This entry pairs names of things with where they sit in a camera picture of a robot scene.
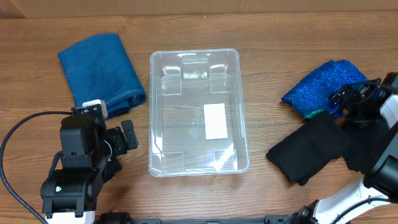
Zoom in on black cloth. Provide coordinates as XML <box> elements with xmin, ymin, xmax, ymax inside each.
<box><xmin>343</xmin><ymin>122</ymin><xmax>378</xmax><ymax>172</ymax></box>
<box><xmin>103</xmin><ymin>155</ymin><xmax>123</xmax><ymax>184</ymax></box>
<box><xmin>266</xmin><ymin>111</ymin><xmax>352</xmax><ymax>185</ymax></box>

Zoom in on sparkly blue cloth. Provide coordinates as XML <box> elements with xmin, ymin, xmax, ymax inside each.
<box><xmin>281</xmin><ymin>60</ymin><xmax>367</xmax><ymax>119</ymax></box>

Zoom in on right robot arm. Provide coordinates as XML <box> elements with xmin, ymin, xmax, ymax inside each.
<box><xmin>281</xmin><ymin>72</ymin><xmax>397</xmax><ymax>223</ymax></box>

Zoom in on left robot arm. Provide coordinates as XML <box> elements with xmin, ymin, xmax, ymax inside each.
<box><xmin>40</xmin><ymin>114</ymin><xmax>138</xmax><ymax>223</ymax></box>

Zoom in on clear plastic storage bin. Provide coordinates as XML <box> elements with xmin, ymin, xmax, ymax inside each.
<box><xmin>149</xmin><ymin>49</ymin><xmax>250</xmax><ymax>177</ymax></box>

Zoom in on folded blue denim jeans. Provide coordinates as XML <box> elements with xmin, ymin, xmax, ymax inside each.
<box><xmin>58</xmin><ymin>34</ymin><xmax>147</xmax><ymax>118</ymax></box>

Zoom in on white label in bin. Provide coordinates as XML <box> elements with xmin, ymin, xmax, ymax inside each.
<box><xmin>204</xmin><ymin>103</ymin><xmax>228</xmax><ymax>140</ymax></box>

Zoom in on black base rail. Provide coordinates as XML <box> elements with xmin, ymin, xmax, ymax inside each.
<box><xmin>94</xmin><ymin>212</ymin><xmax>308</xmax><ymax>224</ymax></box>

